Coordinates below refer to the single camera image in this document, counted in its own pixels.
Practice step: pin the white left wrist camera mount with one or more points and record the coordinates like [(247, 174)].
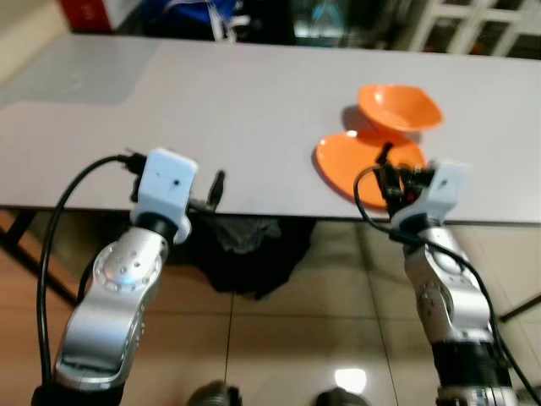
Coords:
[(165, 182)]

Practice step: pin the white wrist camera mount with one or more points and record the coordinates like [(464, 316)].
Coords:
[(165, 182), (444, 190)]

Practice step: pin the white lattice door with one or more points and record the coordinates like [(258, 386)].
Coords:
[(423, 21)]

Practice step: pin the grey right robot foot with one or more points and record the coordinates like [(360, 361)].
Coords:
[(341, 398)]

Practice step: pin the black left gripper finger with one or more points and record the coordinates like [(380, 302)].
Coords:
[(217, 188)]

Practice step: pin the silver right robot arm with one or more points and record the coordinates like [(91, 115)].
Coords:
[(448, 296)]

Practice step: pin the black bundle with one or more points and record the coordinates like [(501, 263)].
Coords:
[(249, 254)]

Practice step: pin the orange plastic bowl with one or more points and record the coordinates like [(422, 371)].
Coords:
[(397, 106)]

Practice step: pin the red white cardboard box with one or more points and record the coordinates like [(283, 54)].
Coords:
[(84, 13)]

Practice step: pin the black table leg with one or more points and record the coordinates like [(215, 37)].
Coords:
[(34, 254)]

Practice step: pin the orange plastic plate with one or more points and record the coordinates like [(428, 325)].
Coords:
[(347, 161)]

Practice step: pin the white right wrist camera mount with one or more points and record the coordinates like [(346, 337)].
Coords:
[(444, 190)]

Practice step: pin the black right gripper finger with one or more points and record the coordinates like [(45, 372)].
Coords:
[(386, 156)]

